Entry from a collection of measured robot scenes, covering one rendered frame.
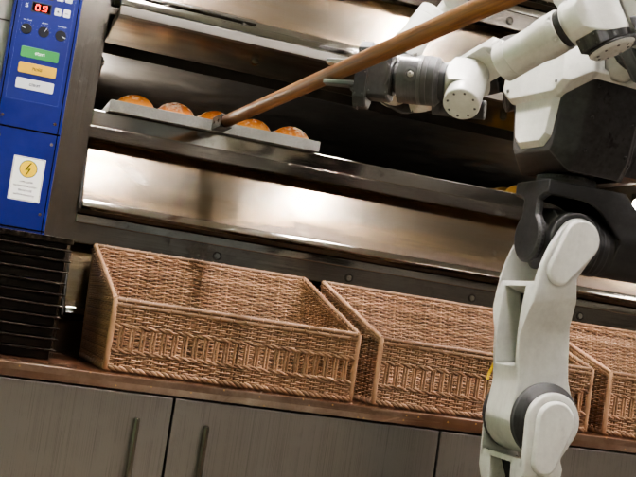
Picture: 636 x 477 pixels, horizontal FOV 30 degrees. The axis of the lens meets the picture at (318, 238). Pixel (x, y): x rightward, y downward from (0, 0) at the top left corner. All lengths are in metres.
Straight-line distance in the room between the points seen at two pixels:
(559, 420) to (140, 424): 0.83
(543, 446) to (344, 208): 1.10
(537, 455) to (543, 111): 0.66
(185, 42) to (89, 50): 0.24
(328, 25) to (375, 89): 1.06
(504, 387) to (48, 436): 0.90
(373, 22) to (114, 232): 0.90
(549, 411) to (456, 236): 1.07
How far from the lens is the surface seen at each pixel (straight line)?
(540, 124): 2.35
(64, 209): 2.96
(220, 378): 2.53
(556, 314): 2.32
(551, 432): 2.30
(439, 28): 1.74
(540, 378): 2.33
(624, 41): 2.00
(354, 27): 3.20
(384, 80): 2.12
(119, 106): 2.97
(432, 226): 3.24
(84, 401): 2.43
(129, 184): 2.98
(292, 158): 3.09
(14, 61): 2.95
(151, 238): 2.99
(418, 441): 2.64
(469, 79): 2.08
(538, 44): 2.02
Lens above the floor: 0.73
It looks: 4 degrees up
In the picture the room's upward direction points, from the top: 9 degrees clockwise
